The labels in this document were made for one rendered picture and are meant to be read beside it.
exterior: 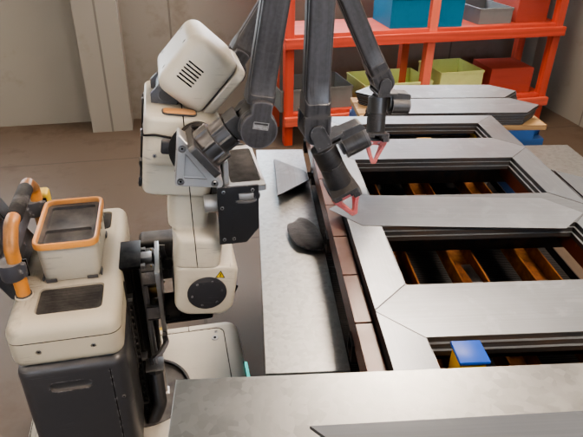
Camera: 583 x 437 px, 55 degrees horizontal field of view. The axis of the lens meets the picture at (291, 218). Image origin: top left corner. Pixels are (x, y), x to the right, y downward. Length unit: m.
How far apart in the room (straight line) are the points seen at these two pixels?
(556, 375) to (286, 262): 0.97
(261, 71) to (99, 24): 3.35
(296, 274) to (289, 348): 0.31
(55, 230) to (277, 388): 0.86
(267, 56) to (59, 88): 3.81
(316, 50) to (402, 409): 0.68
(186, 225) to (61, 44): 3.43
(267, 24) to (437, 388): 0.70
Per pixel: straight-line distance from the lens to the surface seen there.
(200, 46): 1.24
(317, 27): 1.13
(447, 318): 1.28
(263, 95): 1.13
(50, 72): 4.81
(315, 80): 1.15
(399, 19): 4.30
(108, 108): 4.58
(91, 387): 1.49
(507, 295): 1.39
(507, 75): 4.93
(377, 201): 1.69
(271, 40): 1.11
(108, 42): 4.44
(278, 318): 1.49
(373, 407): 0.81
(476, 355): 1.16
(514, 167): 2.09
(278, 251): 1.74
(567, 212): 1.82
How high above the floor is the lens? 1.65
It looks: 31 degrees down
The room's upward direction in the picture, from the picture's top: 1 degrees clockwise
